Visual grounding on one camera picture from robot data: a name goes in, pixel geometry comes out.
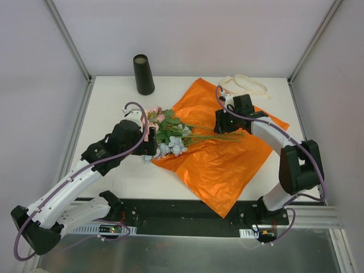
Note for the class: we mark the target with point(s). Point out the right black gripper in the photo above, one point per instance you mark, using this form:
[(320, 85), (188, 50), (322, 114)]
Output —
[(219, 123)]

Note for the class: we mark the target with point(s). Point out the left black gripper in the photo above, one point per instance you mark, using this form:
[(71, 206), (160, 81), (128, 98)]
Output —
[(152, 141)]

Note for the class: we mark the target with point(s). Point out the pink and blue flower bouquet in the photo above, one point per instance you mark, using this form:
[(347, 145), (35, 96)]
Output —
[(175, 137)]

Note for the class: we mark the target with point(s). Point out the cream lace ribbon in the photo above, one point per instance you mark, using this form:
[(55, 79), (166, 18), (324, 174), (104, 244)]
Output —
[(241, 84)]

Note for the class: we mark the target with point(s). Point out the dark orange tissue paper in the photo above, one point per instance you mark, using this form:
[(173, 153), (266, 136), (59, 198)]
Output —
[(216, 171)]

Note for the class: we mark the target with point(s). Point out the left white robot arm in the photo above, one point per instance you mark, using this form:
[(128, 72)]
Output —
[(46, 221)]

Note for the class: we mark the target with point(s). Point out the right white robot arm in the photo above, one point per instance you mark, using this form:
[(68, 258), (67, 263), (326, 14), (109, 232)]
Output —
[(300, 167)]

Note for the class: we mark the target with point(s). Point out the black conical vase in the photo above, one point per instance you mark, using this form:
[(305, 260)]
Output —
[(143, 75)]

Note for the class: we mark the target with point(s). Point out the left white cable duct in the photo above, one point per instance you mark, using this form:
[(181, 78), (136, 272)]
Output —
[(103, 229)]

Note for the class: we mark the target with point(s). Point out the white cable duct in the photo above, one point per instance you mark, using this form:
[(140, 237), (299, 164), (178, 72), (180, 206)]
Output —
[(103, 229), (248, 234)]

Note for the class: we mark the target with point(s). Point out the left aluminium frame post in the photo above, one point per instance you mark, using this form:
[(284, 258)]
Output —
[(62, 28)]

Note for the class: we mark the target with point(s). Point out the aluminium frame post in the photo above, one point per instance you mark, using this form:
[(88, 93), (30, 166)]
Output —
[(328, 17), (62, 28)]

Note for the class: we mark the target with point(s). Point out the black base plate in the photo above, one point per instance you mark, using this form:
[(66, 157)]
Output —
[(193, 218)]

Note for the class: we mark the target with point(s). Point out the right white cable duct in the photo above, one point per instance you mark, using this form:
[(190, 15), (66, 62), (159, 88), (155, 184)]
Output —
[(248, 234)]

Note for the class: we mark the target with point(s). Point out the front aluminium rail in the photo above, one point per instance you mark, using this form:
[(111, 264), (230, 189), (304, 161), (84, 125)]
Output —
[(300, 216)]

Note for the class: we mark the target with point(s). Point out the right aluminium frame post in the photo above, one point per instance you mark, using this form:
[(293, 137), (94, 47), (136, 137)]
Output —
[(328, 17)]

